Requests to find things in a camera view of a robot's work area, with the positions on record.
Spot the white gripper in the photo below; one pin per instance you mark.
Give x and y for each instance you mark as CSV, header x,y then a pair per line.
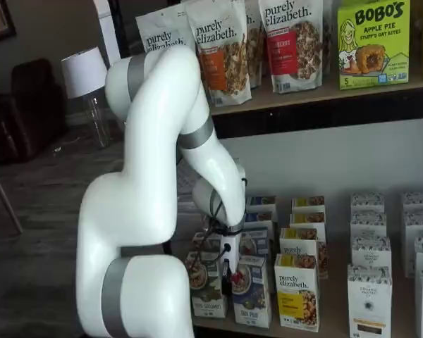
x,y
234,251

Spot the blue Flax Plus oatmeal box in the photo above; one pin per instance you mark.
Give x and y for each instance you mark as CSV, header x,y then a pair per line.
x,y
262,221
252,303
262,203
257,243

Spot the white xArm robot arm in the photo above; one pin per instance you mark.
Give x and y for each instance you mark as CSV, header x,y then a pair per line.
x,y
144,176

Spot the green apple cinnamon oatmeal box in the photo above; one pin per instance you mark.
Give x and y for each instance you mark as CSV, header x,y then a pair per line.
x,y
206,292
202,243

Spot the yellow purely elizabeth oatmeal box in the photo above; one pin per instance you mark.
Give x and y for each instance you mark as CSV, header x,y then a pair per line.
x,y
306,219
308,203
298,241
296,295

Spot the green Bobo's apple pie box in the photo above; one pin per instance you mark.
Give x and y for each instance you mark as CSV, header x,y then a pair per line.
x,y
373,45

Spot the black metal wood shelving unit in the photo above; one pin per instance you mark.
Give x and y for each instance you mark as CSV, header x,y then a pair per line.
x,y
338,112

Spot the orange label granola bag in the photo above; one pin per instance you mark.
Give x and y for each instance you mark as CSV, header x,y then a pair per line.
x,y
229,53

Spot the purely elizabeth granola bag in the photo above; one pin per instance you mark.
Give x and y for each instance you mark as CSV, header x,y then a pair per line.
x,y
255,45

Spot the red label granola bag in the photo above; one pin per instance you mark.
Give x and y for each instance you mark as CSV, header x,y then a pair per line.
x,y
292,49

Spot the grey chair wooden legs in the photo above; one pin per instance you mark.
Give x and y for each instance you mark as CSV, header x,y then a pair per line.
x,y
1,197

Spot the white shade glass lamp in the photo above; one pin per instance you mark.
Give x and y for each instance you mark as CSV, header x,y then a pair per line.
x,y
84,74

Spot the blue label granola bag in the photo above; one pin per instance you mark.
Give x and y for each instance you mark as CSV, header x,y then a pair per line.
x,y
162,31

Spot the dark brown armchair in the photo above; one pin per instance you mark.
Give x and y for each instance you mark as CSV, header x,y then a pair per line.
x,y
31,105

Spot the white door panel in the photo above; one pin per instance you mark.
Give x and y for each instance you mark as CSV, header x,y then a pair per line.
x,y
109,31

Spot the dark framed picture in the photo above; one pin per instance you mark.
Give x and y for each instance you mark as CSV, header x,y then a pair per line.
x,y
11,21

